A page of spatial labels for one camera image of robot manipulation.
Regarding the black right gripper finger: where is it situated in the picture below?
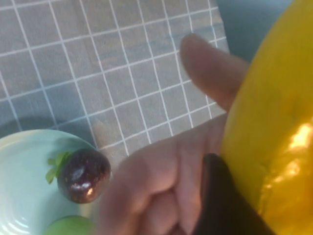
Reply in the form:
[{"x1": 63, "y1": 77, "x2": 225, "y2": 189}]
[{"x1": 192, "y1": 153, "x2": 277, "y2": 235}]

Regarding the yellow banana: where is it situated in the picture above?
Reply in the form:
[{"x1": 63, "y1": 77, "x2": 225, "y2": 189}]
[{"x1": 219, "y1": 0, "x2": 313, "y2": 235}]

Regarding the person's right hand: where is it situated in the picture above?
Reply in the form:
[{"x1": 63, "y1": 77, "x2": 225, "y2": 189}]
[{"x1": 95, "y1": 33, "x2": 250, "y2": 235}]

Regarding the dark purple fruit with leaves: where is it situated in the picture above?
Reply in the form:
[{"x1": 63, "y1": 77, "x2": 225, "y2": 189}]
[{"x1": 45, "y1": 148, "x2": 112, "y2": 204}]

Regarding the green fruit with black stripes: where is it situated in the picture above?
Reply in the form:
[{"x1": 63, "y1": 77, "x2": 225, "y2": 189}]
[{"x1": 41, "y1": 214, "x2": 99, "y2": 235}]

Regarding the grey checked tablecloth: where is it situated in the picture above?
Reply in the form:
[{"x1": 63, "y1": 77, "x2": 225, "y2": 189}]
[{"x1": 0, "y1": 0, "x2": 231, "y2": 158}]

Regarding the light green round plate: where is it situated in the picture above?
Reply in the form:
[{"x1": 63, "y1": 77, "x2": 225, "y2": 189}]
[{"x1": 0, "y1": 129, "x2": 111, "y2": 235}]

